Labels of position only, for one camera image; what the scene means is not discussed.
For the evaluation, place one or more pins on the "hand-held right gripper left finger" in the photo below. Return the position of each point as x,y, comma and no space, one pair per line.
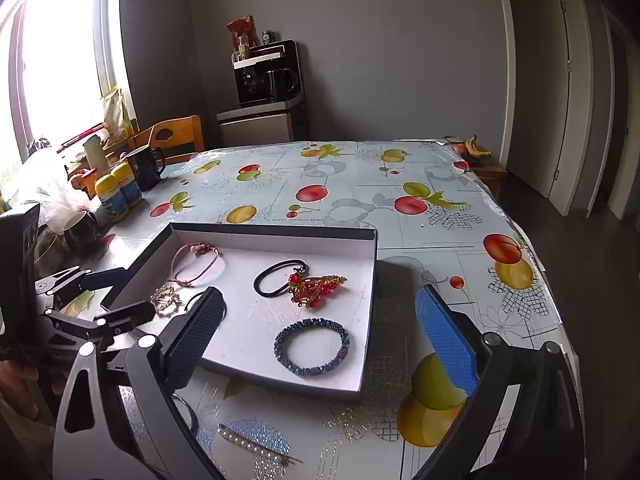
192,345

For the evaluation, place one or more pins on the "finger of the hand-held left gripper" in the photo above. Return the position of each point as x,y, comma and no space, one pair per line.
127,317
105,277

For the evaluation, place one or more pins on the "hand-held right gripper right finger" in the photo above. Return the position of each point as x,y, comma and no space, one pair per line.
445,340

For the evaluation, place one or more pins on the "pearl hair clip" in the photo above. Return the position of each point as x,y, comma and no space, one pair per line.
250,442

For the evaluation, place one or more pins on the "red gold bead ornament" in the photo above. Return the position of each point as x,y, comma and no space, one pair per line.
315,287

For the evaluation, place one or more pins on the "black cardboard box tray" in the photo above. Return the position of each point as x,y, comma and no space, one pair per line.
320,260

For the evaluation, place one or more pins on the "person's left hand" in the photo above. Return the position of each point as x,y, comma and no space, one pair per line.
20,382

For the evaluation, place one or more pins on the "black cup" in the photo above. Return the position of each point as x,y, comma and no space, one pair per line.
82,232

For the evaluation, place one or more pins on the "yellow lid bottle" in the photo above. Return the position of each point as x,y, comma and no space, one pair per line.
110,197
127,185

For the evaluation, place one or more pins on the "clear plastic bag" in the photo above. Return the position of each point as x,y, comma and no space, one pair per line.
50,185

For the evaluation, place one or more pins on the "white cup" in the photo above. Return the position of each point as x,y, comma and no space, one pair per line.
95,152

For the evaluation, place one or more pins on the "wooden chair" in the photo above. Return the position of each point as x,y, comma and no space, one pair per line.
187,135

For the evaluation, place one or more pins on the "yellow bag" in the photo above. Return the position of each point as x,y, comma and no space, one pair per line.
112,112

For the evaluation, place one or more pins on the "wooden stool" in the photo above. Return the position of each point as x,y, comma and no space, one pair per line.
490,172

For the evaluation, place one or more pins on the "fruit printed tablecloth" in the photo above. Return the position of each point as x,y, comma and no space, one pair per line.
350,185

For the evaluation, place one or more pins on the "bananas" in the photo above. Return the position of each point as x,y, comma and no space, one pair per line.
474,147

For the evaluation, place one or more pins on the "grey small cabinet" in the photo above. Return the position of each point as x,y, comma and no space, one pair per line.
260,127

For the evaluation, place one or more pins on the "window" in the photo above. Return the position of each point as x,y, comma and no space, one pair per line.
60,60

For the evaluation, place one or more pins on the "black coffee machine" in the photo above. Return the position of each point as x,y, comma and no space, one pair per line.
250,80

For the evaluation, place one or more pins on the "white door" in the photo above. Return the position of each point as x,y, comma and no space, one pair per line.
540,85

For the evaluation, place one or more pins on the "small dark jar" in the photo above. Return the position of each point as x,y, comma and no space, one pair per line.
268,37

